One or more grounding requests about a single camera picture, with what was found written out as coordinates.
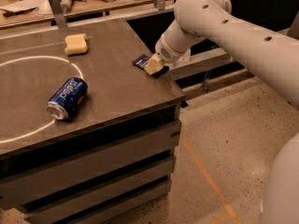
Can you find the white paper sheets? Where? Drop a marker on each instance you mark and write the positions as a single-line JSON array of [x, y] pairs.
[[23, 6]]

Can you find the blue pepsi can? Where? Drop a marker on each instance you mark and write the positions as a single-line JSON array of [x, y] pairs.
[[65, 101]]

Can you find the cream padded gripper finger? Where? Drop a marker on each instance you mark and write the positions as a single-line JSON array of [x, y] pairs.
[[154, 65]]

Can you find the grey metal bracket left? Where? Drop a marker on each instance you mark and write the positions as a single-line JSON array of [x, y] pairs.
[[58, 14]]

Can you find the wooden background workbench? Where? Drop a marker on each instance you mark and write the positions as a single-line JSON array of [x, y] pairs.
[[78, 9]]

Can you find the grey counter cabinet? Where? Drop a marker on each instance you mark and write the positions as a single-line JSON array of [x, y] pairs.
[[114, 154]]

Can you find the grey metal rail shelf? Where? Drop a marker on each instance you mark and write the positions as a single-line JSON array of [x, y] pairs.
[[200, 62]]

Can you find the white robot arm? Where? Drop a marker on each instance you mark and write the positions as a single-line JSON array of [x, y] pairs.
[[270, 56]]

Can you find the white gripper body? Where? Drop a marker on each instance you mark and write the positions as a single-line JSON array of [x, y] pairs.
[[164, 51]]

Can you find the dark blue rxbar wrapper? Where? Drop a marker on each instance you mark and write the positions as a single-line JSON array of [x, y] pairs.
[[141, 62]]

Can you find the yellow sponge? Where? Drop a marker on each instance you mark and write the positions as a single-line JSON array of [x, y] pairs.
[[75, 44]]

